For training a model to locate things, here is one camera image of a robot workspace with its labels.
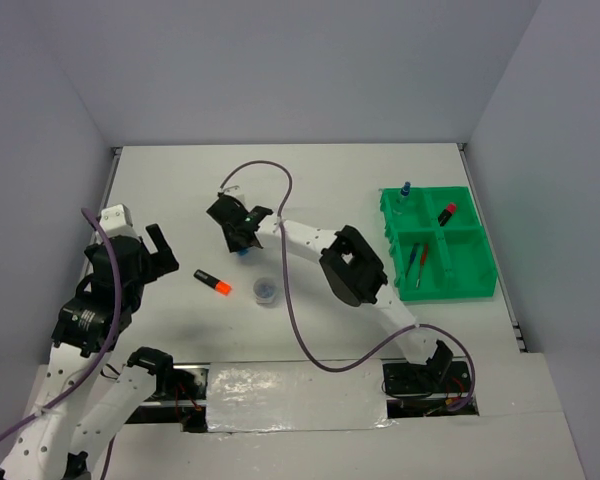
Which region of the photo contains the orange cap highlighter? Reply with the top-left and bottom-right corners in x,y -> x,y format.
193,269 -> 232,295

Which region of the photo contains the clear blue-cap glue bottle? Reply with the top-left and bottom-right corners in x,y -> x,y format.
394,181 -> 411,215

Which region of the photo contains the blue gel pen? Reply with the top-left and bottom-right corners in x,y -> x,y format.
404,242 -> 420,279

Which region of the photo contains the red gel pen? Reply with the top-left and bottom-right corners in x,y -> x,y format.
415,243 -> 429,289

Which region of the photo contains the pink cap highlighter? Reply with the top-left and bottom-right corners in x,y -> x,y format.
437,202 -> 457,226

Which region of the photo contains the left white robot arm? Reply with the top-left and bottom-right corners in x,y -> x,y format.
0,224 -> 179,479

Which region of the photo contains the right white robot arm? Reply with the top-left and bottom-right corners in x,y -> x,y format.
207,193 -> 452,393

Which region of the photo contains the clear jar of pins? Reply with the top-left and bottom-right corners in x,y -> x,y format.
252,277 -> 279,307

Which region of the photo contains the silver tape sheet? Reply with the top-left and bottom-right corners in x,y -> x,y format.
206,360 -> 390,433

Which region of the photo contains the green divided plastic tray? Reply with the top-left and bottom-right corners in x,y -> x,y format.
379,186 -> 498,302

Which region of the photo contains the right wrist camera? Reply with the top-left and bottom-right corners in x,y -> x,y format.
219,185 -> 243,197

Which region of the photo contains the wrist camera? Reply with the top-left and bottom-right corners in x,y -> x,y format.
99,204 -> 136,239
219,185 -> 243,197

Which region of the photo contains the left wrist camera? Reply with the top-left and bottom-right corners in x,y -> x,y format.
99,204 -> 136,239

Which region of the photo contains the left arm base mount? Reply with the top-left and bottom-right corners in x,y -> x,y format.
127,361 -> 208,433

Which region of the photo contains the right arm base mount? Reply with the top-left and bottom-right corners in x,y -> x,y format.
381,359 -> 478,419

